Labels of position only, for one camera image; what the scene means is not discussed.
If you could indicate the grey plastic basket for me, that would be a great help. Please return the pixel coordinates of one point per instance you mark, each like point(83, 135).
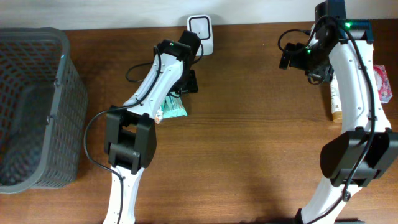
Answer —
point(43, 110)

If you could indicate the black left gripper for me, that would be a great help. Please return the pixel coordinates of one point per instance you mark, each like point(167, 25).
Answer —
point(191, 84)

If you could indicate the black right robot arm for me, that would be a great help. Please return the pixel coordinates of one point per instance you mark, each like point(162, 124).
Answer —
point(342, 49)

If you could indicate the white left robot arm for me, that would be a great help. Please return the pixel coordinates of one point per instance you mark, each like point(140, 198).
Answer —
point(130, 136)

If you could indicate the white Pantene tube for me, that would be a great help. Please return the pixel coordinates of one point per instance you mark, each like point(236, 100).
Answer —
point(336, 110)

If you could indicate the white barcode scanner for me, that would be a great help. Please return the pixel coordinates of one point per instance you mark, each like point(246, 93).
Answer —
point(202, 26)

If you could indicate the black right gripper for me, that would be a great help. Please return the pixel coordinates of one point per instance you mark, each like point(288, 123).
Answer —
point(321, 74)

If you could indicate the green wipes pack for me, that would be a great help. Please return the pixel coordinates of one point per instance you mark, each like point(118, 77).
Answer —
point(173, 108)

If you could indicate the red purple tissue pack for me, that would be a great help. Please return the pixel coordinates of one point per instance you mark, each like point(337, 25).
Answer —
point(382, 82)

